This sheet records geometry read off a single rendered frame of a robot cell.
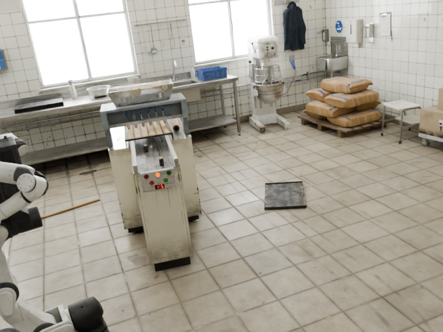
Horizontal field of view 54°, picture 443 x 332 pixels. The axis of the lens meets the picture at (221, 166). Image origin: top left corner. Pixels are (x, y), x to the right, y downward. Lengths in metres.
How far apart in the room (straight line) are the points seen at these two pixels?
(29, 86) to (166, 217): 3.95
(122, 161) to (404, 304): 2.42
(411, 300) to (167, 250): 1.73
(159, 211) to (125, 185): 0.73
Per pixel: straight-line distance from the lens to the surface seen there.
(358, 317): 2.98
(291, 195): 4.51
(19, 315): 2.67
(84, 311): 2.77
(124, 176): 3.91
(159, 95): 3.81
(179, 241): 3.42
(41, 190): 2.03
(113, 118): 3.86
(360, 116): 6.42
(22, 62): 6.76
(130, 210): 4.03
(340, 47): 7.75
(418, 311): 3.09
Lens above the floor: 1.88
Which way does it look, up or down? 20 degrees down
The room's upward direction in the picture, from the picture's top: 7 degrees counter-clockwise
